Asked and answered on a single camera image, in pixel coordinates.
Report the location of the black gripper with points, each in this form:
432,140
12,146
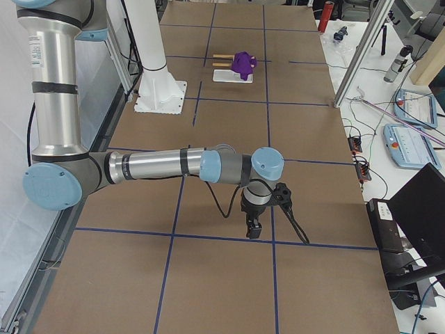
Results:
252,211

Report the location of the purple towel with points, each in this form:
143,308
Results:
243,64

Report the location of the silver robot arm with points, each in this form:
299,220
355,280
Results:
64,171

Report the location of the white wooden towel rack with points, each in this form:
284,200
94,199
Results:
222,71

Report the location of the orange connector block near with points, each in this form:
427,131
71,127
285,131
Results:
363,172

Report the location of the orange connector block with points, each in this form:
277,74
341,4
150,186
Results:
363,172
355,144

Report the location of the orange connector block far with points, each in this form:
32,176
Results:
355,144

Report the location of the black laptop computer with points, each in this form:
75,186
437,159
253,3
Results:
418,210

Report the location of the black monitor stand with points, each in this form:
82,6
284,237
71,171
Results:
406,280

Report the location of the pink metal rod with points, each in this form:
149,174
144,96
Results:
377,108

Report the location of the near blue teach pendant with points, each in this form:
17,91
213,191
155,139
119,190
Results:
409,148

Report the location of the blue teach pendant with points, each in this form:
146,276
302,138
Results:
416,108
409,148

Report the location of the far blue teach pendant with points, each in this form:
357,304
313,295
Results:
416,108

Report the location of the grey water bottle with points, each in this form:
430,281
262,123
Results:
398,64

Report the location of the blue black handheld tool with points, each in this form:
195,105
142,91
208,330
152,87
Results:
340,34

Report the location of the red cylinder bottle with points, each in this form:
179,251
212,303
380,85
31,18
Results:
325,16

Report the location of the wooden board panel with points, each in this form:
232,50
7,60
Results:
430,61

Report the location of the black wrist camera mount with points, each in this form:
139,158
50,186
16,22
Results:
281,196

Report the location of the aluminium frame post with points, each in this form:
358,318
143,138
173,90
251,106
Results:
376,21

